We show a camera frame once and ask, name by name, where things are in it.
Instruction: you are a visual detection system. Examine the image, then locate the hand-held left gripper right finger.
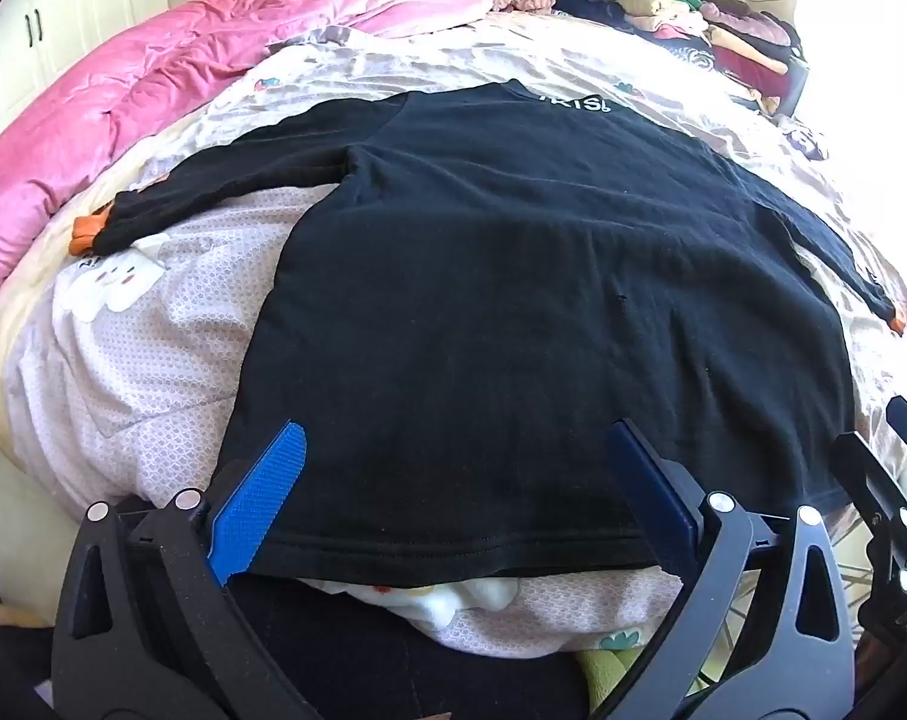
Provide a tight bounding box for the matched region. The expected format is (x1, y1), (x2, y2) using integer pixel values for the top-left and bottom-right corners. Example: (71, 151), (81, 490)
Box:
(594, 418), (857, 720)

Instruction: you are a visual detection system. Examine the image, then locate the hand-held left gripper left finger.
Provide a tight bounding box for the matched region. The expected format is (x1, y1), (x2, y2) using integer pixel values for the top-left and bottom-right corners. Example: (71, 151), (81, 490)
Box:
(50, 420), (329, 720)

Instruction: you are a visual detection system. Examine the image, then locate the black long-sleeve shirt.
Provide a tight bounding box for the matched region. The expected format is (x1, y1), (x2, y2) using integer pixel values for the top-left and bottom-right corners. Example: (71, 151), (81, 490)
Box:
(70, 79), (907, 590)

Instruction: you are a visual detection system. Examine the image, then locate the pile of folded clothes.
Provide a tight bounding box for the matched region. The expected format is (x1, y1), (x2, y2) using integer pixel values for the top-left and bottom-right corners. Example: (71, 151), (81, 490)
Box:
(614, 0), (809, 118)

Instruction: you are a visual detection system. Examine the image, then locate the white strawberry print bedsheet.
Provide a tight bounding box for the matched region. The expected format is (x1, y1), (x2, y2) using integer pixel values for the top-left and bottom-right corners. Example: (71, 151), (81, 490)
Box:
(19, 28), (907, 662)

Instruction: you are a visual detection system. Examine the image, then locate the cream bed sheet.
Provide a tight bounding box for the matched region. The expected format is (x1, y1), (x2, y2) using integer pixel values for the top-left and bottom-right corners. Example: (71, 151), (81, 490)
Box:
(0, 124), (222, 610)

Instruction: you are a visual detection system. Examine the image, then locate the purple white printed garment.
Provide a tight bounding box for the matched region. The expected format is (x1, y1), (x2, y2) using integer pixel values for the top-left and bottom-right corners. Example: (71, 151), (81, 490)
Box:
(789, 120), (831, 163)

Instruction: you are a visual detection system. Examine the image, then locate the pink quilt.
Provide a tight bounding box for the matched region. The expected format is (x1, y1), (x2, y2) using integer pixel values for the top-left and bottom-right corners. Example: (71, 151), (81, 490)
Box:
(0, 0), (497, 325)

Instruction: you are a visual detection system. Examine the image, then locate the dark navy garment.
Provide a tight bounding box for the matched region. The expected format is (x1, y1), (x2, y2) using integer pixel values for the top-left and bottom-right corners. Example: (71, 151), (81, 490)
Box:
(554, 0), (636, 28)

